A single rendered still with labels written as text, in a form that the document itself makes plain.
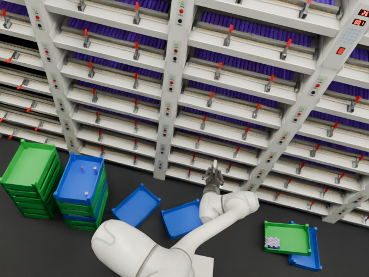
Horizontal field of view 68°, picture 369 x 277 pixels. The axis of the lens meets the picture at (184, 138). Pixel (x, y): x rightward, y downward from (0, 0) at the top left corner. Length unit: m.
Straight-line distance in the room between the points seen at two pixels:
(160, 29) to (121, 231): 0.90
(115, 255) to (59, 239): 1.21
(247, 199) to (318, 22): 0.81
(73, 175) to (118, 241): 0.98
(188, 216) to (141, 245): 1.24
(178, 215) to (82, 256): 0.70
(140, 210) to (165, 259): 1.23
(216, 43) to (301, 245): 1.52
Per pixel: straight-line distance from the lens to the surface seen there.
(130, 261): 0.89
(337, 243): 2.51
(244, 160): 1.88
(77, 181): 1.79
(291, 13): 1.30
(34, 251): 2.10
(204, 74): 1.45
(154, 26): 1.38
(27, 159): 1.96
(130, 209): 2.11
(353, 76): 1.50
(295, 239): 2.23
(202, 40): 1.34
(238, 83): 1.46
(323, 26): 1.32
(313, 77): 1.44
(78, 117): 2.01
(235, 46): 1.35
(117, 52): 1.53
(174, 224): 2.07
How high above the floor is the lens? 1.91
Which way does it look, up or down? 49 degrees down
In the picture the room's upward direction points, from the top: 13 degrees clockwise
